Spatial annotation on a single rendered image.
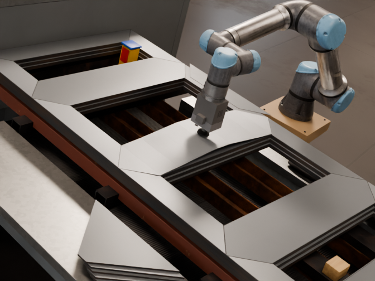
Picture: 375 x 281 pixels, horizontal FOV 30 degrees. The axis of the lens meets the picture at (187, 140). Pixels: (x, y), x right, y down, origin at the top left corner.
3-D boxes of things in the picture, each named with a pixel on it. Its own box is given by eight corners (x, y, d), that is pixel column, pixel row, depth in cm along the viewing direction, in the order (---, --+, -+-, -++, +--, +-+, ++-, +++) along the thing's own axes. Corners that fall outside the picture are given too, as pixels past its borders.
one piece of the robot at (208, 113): (193, 84, 222) (181, 127, 231) (214, 97, 218) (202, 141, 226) (212, 78, 229) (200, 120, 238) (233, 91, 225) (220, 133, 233)
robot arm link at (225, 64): (245, 54, 219) (226, 58, 213) (236, 85, 224) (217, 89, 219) (227, 43, 223) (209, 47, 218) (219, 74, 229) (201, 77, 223)
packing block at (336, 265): (335, 282, 200) (339, 272, 198) (321, 272, 202) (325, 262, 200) (346, 275, 204) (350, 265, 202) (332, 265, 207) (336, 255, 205)
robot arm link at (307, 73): (301, 83, 301) (311, 55, 294) (325, 98, 294) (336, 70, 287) (283, 86, 293) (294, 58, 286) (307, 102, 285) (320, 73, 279)
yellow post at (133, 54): (121, 92, 287) (130, 51, 278) (113, 87, 290) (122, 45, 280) (130, 90, 291) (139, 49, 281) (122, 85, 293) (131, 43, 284)
